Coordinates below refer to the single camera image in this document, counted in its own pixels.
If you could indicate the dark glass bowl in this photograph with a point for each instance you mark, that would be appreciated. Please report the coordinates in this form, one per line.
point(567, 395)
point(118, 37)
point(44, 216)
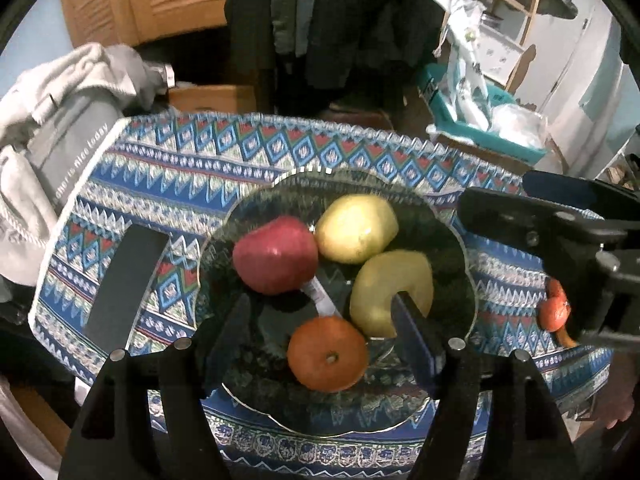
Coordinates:
point(260, 380)

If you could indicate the teal plastic bin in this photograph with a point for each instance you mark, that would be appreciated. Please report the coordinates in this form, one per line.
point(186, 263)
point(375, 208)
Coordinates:
point(520, 150)

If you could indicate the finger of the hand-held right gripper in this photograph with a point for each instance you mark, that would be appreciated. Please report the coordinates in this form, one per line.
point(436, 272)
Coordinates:
point(570, 191)
point(515, 220)

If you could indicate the wooden shelf rack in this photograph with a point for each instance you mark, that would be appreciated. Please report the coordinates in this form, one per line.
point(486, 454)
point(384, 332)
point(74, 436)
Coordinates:
point(532, 15)

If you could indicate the wooden drawer box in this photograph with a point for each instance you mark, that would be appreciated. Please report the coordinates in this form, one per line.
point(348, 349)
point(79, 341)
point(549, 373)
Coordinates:
point(215, 99)

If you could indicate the grey jacket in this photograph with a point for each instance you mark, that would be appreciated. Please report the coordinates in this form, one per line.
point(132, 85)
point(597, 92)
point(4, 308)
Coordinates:
point(295, 10)

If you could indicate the white printed plastic bag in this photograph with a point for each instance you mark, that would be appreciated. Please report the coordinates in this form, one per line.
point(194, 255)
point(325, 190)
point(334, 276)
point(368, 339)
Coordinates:
point(467, 75)

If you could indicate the cardboard box with red label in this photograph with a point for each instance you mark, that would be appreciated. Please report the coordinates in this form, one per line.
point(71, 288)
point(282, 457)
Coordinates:
point(350, 115)

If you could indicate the black rectangular phone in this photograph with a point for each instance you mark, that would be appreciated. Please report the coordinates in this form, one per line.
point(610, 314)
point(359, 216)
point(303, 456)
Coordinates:
point(125, 285)

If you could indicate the white fleece garment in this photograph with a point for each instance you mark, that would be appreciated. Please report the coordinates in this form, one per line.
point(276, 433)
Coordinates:
point(30, 110)

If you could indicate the white door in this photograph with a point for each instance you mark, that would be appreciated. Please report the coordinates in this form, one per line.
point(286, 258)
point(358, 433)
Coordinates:
point(590, 85)

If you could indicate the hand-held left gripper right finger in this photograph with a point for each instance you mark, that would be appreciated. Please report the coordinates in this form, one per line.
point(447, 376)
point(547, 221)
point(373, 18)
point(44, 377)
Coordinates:
point(415, 340)

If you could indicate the yellow pear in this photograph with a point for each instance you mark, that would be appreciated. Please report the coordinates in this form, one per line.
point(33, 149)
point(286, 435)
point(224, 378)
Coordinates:
point(355, 230)
point(380, 290)

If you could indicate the bright red apple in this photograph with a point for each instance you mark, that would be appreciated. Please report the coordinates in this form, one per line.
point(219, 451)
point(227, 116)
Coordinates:
point(272, 257)

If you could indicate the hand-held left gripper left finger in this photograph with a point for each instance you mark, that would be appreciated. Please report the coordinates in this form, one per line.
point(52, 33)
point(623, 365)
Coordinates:
point(180, 385)

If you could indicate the wooden louvered wardrobe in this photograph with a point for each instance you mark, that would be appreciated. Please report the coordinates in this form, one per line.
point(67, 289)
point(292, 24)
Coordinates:
point(150, 0)

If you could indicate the grey printed bag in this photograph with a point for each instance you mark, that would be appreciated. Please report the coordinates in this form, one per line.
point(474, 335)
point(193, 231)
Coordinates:
point(70, 145)

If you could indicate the black coat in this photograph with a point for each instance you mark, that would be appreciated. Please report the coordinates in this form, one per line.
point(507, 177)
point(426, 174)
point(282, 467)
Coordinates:
point(360, 25)

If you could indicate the large cardboard box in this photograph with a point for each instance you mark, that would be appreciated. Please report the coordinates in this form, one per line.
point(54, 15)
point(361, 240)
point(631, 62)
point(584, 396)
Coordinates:
point(492, 156)

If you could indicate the person's right hand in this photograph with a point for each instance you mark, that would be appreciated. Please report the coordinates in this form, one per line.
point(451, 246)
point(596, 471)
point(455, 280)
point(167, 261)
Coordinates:
point(615, 410)

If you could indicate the grey crumpled garment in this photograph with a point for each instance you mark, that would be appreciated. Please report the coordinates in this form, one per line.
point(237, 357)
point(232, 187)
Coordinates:
point(140, 75)

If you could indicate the clear plastic bag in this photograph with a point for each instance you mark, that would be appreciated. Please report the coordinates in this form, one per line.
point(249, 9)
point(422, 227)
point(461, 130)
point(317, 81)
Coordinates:
point(520, 122)

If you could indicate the blue patterned tablecloth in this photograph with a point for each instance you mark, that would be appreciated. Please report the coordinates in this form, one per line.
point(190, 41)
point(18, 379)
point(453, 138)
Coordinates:
point(165, 170)

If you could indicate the medium orange with stem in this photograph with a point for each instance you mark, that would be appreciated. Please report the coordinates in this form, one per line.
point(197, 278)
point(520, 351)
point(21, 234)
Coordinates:
point(325, 355)

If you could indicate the white patterned box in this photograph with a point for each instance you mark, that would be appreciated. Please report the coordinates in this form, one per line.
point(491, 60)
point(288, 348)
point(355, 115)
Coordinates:
point(500, 55)

